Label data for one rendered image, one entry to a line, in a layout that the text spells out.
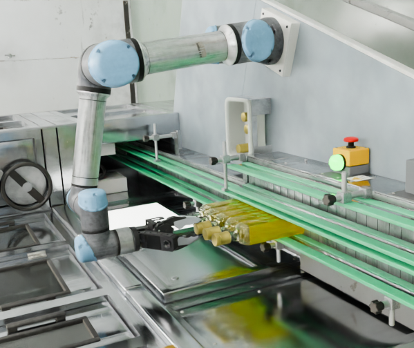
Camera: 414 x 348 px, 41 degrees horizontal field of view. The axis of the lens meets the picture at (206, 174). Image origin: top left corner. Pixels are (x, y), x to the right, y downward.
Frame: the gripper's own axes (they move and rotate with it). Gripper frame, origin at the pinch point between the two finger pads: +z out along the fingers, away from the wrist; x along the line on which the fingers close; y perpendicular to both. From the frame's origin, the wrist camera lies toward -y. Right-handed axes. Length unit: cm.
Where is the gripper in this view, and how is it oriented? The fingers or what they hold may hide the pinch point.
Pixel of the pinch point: (198, 228)
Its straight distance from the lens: 162.6
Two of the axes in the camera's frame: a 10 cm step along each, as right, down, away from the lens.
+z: 8.9, -1.4, 4.2
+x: 0.5, 9.7, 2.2
